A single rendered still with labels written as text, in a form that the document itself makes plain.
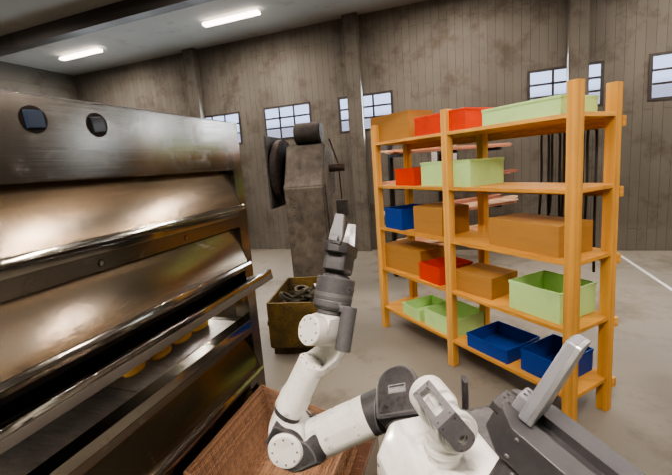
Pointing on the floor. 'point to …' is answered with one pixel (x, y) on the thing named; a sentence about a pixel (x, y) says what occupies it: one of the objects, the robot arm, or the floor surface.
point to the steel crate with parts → (290, 314)
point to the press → (305, 192)
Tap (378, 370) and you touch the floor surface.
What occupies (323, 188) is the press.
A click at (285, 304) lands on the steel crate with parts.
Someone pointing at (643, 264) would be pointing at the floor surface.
